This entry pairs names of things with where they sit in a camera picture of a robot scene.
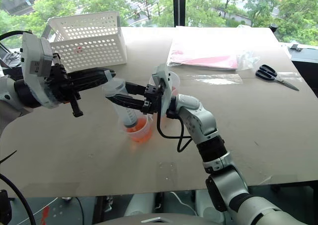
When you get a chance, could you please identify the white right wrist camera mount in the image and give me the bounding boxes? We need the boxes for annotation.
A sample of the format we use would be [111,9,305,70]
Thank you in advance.
[148,63,181,118]

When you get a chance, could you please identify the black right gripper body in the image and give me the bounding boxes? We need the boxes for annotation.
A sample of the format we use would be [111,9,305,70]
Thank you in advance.
[140,82,166,115]

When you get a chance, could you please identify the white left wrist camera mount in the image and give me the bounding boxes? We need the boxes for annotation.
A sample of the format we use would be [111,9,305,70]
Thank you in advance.
[20,32,61,109]

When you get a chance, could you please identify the black cable under table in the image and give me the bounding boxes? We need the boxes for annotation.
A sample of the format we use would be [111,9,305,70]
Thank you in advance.
[0,172,37,225]

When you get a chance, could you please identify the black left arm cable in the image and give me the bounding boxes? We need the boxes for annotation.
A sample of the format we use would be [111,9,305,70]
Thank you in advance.
[0,30,32,42]

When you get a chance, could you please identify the grey robot torso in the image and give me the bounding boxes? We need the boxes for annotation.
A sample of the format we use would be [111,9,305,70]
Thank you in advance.
[95,212,239,225]

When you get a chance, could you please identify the black side table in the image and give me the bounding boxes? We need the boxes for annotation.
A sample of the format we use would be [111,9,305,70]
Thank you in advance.
[290,45,318,98]

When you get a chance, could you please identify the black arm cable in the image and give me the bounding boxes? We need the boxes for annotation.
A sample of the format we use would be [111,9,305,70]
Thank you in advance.
[0,30,32,42]
[156,112,193,153]

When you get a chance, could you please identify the pink paper in plastic bag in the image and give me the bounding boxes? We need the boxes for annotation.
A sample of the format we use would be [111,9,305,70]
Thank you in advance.
[166,25,261,72]

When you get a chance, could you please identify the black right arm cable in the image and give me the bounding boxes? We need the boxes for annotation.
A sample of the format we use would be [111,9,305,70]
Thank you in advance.
[156,112,193,153]

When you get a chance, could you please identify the black handled scissors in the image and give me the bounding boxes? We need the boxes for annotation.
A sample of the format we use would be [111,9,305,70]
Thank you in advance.
[255,64,300,91]

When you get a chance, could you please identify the clear cup with red liquid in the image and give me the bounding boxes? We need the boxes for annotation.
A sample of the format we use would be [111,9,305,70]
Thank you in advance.
[125,116,154,144]

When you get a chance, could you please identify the black window frame post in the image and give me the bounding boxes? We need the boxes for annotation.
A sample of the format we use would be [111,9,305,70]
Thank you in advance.
[172,0,186,27]

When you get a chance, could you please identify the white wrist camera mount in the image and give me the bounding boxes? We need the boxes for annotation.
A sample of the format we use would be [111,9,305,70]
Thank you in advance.
[148,63,181,118]
[20,32,61,109]

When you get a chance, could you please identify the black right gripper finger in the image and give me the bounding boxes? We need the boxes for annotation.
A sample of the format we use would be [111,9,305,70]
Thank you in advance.
[125,81,148,96]
[105,94,147,112]

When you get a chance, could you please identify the clear plastic film sheet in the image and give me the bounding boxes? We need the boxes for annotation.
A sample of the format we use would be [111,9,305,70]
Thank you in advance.
[186,73,244,86]

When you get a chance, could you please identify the white perforated plastic basket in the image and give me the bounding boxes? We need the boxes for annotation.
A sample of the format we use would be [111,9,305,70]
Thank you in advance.
[41,11,128,73]

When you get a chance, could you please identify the large clear plastic syringe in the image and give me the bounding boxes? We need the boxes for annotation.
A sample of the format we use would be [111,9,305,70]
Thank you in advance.
[101,77,140,134]

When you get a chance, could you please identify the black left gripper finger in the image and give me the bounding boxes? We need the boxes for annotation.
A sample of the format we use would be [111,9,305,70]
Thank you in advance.
[70,77,112,90]
[66,67,117,80]

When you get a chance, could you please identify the dark equipment with cables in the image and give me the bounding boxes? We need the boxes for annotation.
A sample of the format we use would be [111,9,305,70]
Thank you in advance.
[0,42,23,70]

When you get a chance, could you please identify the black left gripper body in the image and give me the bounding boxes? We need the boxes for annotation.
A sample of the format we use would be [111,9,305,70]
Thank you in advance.
[45,53,84,118]

